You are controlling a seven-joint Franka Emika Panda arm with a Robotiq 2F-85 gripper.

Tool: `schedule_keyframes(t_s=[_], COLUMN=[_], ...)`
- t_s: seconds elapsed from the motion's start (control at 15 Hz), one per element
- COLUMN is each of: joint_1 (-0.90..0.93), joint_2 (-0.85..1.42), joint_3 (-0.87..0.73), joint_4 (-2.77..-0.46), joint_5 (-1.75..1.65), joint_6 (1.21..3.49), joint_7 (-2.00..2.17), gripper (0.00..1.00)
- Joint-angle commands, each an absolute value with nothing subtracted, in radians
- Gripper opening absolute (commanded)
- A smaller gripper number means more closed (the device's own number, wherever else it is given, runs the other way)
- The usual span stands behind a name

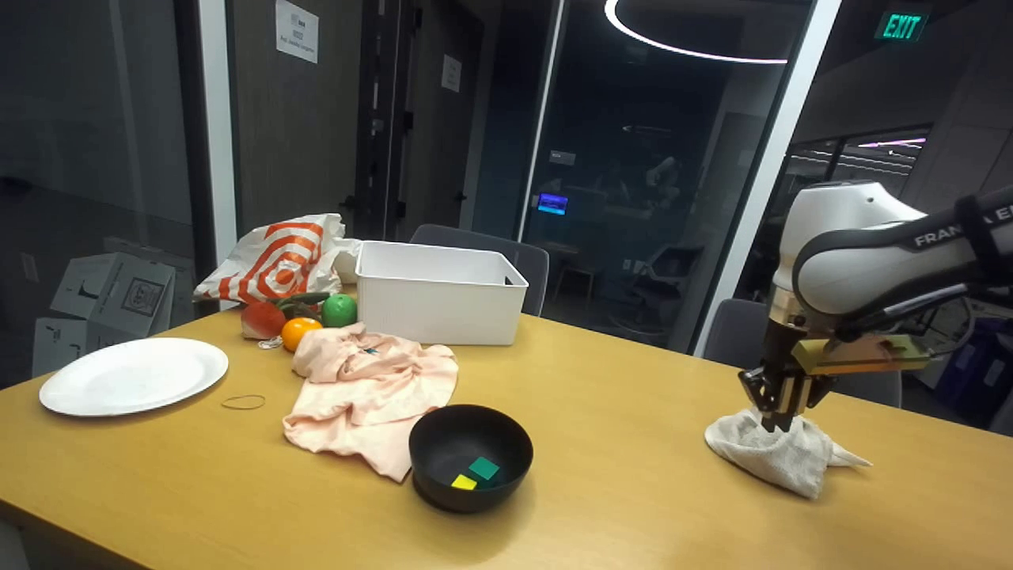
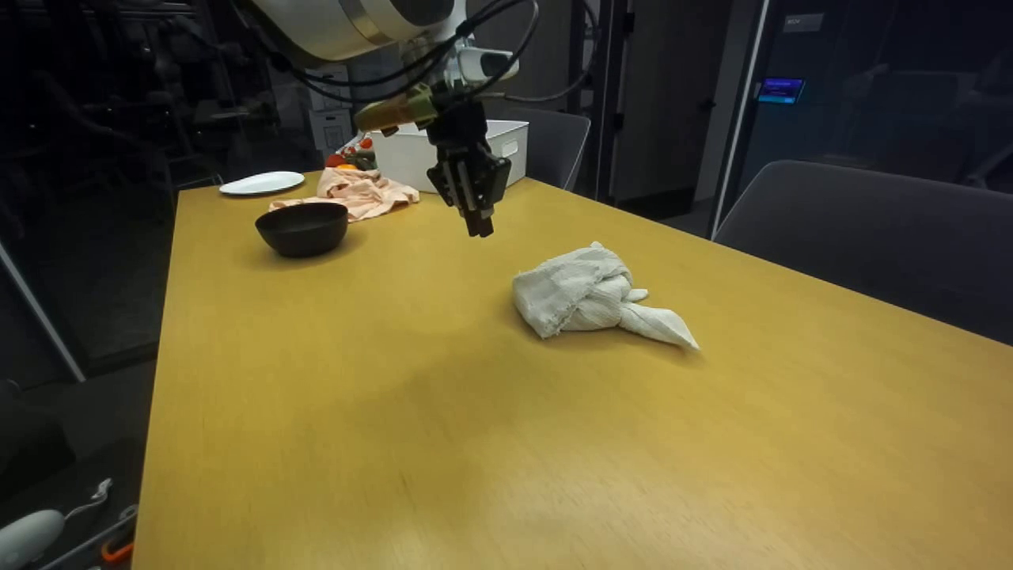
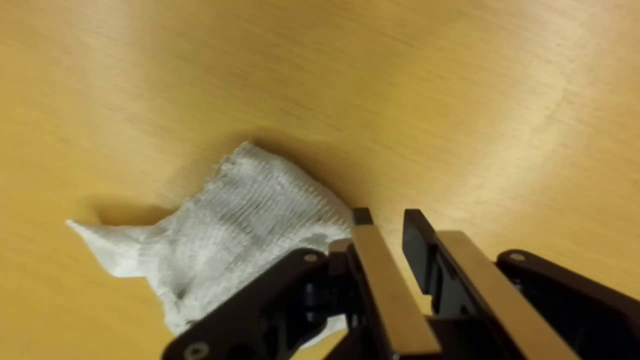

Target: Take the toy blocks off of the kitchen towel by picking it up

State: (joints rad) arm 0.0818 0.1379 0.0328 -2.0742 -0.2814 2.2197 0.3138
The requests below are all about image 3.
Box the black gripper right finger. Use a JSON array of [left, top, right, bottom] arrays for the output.
[[401, 209, 640, 360]]

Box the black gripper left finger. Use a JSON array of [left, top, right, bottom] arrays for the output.
[[161, 206, 443, 360]]

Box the white kitchen towel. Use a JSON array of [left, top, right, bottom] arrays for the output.
[[65, 138, 356, 353]]

